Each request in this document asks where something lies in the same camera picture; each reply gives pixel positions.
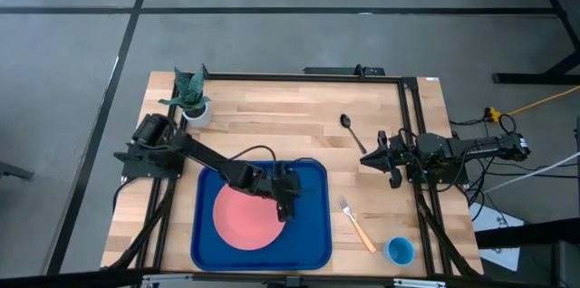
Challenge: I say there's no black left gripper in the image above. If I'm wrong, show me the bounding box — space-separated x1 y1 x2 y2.
260 163 303 224

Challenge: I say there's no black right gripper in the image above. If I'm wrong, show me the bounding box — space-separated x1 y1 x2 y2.
361 130 416 189

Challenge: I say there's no pink round plate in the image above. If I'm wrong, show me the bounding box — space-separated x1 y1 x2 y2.
212 182 287 252

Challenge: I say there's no dark metal spoon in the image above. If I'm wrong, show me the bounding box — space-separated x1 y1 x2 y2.
339 113 368 156

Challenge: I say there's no fork with wooden handle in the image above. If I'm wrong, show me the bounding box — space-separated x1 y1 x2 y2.
336 195 378 254

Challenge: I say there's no light blue cup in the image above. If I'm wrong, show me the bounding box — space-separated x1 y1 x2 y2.
382 235 417 267

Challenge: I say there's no blue plastic tray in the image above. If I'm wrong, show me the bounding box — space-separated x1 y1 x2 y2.
189 159 334 273

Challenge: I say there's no white plant pot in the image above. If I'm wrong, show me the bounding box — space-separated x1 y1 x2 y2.
181 101 213 129

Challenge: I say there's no white paper sheet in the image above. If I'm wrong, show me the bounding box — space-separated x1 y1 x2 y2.
469 201 526 272

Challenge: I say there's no green snake plant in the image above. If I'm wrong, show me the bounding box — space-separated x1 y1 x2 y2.
158 64 212 120

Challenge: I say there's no black beam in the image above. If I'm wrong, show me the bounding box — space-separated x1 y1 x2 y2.
474 217 580 249

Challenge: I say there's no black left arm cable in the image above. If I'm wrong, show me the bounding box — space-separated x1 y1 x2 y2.
229 144 278 176

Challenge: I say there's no black cable bundle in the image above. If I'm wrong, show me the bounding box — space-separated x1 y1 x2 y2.
448 113 580 224

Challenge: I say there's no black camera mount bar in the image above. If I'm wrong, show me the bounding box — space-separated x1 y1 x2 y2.
302 63 386 77

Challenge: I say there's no black aluminium rig frame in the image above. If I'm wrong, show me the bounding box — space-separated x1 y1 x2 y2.
101 64 486 280

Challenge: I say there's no silver metal bracket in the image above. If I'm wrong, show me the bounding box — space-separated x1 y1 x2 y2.
392 277 448 288
140 273 195 288

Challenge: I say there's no white cable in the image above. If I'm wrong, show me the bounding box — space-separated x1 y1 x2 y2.
482 150 580 194

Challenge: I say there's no yellow cable with plug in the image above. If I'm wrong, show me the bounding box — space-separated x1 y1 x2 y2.
487 84 580 124

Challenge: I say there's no black desk leg frame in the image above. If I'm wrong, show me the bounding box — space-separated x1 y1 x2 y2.
455 0 580 85

